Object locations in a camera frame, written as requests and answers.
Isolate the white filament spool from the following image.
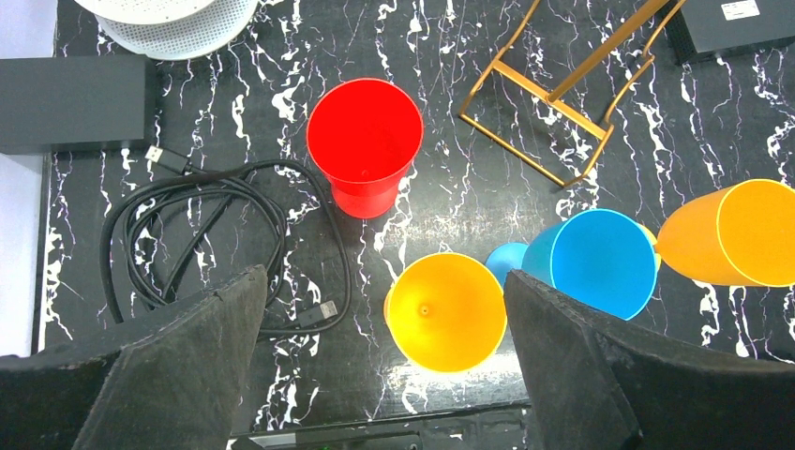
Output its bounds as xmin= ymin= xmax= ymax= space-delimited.
xmin=76 ymin=0 xmax=260 ymax=61

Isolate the blue wine glass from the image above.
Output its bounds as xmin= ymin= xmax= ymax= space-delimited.
xmin=486 ymin=208 xmax=661 ymax=321

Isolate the orange glass yellow base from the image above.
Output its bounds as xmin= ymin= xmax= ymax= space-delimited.
xmin=655 ymin=179 xmax=794 ymax=288
xmin=382 ymin=252 xmax=507 ymax=373

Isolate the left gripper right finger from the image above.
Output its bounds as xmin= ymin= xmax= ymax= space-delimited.
xmin=504 ymin=270 xmax=794 ymax=449

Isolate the black flat box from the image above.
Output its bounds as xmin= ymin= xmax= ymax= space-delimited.
xmin=665 ymin=0 xmax=794 ymax=65

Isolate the gold wire glass rack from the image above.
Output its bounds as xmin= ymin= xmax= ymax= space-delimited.
xmin=458 ymin=0 xmax=685 ymax=188

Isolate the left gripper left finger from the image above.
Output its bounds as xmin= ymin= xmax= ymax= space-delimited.
xmin=1 ymin=265 xmax=269 ymax=449

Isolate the black block left edge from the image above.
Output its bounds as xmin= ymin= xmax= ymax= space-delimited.
xmin=1 ymin=54 xmax=158 ymax=155

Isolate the black coiled cable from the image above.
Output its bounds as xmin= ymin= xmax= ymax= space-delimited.
xmin=98 ymin=144 xmax=353 ymax=339

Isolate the red wine glass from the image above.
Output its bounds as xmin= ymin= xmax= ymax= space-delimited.
xmin=307 ymin=78 xmax=425 ymax=219

